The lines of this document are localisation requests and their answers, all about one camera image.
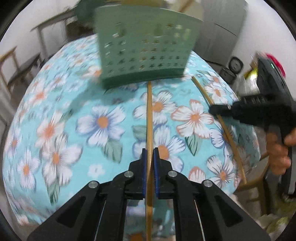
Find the green perforated utensil basket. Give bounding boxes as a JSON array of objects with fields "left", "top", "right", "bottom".
[{"left": 94, "top": 4, "right": 203, "bottom": 89}]

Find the person right hand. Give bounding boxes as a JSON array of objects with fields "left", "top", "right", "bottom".
[{"left": 266, "top": 128, "right": 295, "bottom": 176}]

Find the yellow white rice bag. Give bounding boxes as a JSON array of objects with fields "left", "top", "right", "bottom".
[{"left": 245, "top": 68, "right": 260, "bottom": 94}]

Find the bamboo chopstick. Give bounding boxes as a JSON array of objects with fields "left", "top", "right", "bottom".
[
  {"left": 145, "top": 81, "right": 154, "bottom": 240},
  {"left": 191, "top": 75, "right": 247, "bottom": 185}
]

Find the black rice cooker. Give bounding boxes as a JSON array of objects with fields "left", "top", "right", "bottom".
[{"left": 219, "top": 56, "right": 244, "bottom": 85}]

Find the floral blue quilt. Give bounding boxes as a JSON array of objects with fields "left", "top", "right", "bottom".
[{"left": 2, "top": 34, "right": 261, "bottom": 241}]

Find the silver refrigerator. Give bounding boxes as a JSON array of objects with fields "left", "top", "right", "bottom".
[{"left": 195, "top": 0, "right": 248, "bottom": 66}]

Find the wooden chair black seat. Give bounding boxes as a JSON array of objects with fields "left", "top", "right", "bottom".
[{"left": 1, "top": 46, "right": 42, "bottom": 94}]

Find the wooden desk grey frame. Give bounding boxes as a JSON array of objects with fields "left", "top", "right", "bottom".
[{"left": 31, "top": 8, "right": 94, "bottom": 60}]

